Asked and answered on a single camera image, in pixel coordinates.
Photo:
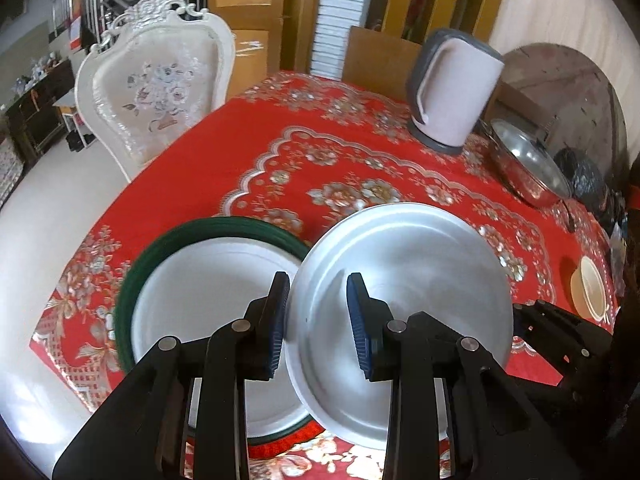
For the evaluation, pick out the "black plastic bag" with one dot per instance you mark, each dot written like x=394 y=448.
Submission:
x=585 y=179

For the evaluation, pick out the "small white foam bowl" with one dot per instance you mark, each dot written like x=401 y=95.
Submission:
x=415 y=258

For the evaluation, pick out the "steel pot with lid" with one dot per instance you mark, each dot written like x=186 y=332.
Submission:
x=524 y=164

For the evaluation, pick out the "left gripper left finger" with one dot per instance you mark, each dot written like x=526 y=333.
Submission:
x=139 y=431

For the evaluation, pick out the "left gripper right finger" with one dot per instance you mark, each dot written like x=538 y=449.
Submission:
x=493 y=429

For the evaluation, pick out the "white electric kettle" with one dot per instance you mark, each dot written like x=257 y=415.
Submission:
x=449 y=86

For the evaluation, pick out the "large white foam bowl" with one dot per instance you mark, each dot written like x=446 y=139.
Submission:
x=190 y=291

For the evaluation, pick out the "dark wooden sideboard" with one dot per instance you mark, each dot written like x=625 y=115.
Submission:
x=34 y=121

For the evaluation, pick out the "red glass flower plate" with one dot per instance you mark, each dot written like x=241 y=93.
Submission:
x=268 y=448

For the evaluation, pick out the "wooden cabinet door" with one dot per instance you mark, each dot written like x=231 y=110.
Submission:
x=269 y=35

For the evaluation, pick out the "cream plastic ribbed bowl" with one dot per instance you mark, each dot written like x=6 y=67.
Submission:
x=588 y=291

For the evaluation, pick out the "round wooden tabletop leaning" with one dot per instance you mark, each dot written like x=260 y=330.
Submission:
x=560 y=97

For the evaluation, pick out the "white ornate floral chair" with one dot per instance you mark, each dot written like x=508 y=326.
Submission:
x=159 y=68

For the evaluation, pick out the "green plastic bowl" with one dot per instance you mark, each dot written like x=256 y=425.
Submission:
x=203 y=229

